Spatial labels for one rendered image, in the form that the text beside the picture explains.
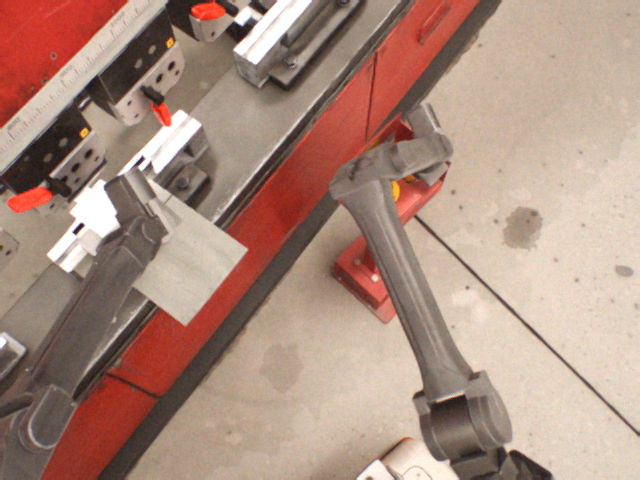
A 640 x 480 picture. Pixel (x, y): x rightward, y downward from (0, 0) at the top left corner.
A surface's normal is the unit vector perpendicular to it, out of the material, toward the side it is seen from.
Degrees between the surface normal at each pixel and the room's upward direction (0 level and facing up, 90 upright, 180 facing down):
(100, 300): 59
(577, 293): 0
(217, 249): 0
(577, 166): 0
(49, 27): 90
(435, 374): 34
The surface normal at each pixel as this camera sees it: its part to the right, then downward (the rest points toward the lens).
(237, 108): 0.00, -0.32
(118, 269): 0.79, -0.39
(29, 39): 0.80, 0.56
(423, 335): -0.41, 0.10
